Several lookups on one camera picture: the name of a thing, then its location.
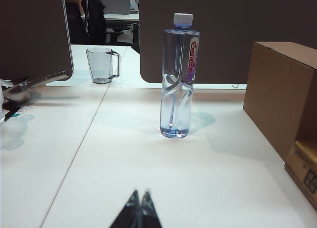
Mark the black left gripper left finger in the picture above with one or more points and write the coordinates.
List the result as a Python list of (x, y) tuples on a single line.
[(128, 216)]

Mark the tall brown cardboard box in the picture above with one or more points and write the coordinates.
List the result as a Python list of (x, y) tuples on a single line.
[(275, 89)]

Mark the gold white tissue pack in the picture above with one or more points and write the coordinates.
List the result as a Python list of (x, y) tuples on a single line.
[(304, 163)]

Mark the clear Ganten water bottle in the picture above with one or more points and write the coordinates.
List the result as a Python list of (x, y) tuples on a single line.
[(175, 89)]

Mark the large brown desk partition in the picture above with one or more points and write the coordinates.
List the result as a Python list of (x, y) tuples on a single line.
[(235, 20)]

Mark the silver metal rod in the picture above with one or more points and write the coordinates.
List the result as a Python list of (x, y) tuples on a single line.
[(44, 79)]

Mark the small brown desk partition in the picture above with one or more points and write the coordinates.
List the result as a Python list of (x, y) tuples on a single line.
[(29, 32)]

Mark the white background desk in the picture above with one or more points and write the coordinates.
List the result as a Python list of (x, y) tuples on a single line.
[(121, 17)]

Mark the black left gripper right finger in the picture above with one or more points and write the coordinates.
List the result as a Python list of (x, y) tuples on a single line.
[(148, 216)]

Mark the white partition bracket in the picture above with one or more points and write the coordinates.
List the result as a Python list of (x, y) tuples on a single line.
[(235, 85)]

